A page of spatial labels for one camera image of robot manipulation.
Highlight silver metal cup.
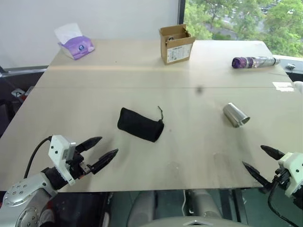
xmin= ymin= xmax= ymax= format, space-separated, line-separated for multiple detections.
xmin=222 ymin=102 xmax=251 ymax=129

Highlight thin white cable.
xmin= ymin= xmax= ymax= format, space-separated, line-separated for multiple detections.
xmin=181 ymin=189 xmax=187 ymax=215

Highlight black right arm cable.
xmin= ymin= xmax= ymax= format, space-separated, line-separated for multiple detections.
xmin=267 ymin=174 xmax=303 ymax=226

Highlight open cardboard box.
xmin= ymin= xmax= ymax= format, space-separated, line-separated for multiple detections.
xmin=159 ymin=24 xmax=196 ymax=66

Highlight grey robot torso plate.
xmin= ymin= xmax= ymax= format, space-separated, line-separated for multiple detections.
xmin=141 ymin=212 xmax=240 ymax=227

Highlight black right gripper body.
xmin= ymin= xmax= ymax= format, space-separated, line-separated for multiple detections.
xmin=268 ymin=167 xmax=292 ymax=192

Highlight purple patterned bottle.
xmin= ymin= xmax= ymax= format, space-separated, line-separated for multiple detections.
xmin=232 ymin=56 xmax=281 ymax=70

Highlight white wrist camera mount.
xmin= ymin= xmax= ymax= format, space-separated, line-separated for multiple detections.
xmin=48 ymin=135 xmax=77 ymax=186
xmin=277 ymin=152 xmax=303 ymax=198

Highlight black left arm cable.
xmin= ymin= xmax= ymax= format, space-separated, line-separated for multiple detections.
xmin=23 ymin=135 xmax=53 ymax=179

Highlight black window frame post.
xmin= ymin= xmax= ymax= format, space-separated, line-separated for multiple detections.
xmin=178 ymin=0 xmax=187 ymax=40

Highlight purple tissue pack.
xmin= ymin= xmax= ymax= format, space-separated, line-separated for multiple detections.
xmin=53 ymin=22 xmax=96 ymax=61

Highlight grey rounded robot leg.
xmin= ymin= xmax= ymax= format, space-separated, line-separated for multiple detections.
xmin=187 ymin=189 xmax=226 ymax=221
xmin=129 ymin=190 xmax=159 ymax=225

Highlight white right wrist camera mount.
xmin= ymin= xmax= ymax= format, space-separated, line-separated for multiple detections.
xmin=277 ymin=152 xmax=303 ymax=198

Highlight white rounded object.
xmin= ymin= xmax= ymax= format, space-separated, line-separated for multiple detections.
xmin=293 ymin=80 xmax=303 ymax=94

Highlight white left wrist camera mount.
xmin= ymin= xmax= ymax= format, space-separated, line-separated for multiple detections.
xmin=48 ymin=135 xmax=77 ymax=186

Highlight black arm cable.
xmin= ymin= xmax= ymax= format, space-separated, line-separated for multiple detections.
xmin=267 ymin=174 xmax=303 ymax=226
xmin=23 ymin=135 xmax=53 ymax=179

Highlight white tape patch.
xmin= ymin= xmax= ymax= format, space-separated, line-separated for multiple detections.
xmin=272 ymin=81 xmax=295 ymax=93

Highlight white and red object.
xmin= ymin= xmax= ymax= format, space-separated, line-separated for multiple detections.
xmin=11 ymin=86 xmax=34 ymax=103

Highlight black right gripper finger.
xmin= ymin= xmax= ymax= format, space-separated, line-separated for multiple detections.
xmin=241 ymin=161 xmax=271 ymax=190
xmin=260 ymin=145 xmax=286 ymax=162

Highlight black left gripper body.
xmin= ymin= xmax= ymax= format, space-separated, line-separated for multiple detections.
xmin=65 ymin=147 xmax=93 ymax=181

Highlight black fabric pouch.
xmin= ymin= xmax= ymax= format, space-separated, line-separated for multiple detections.
xmin=116 ymin=105 xmax=165 ymax=143

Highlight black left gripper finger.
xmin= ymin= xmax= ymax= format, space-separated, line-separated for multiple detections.
xmin=90 ymin=148 xmax=119 ymax=175
xmin=75 ymin=136 xmax=103 ymax=153

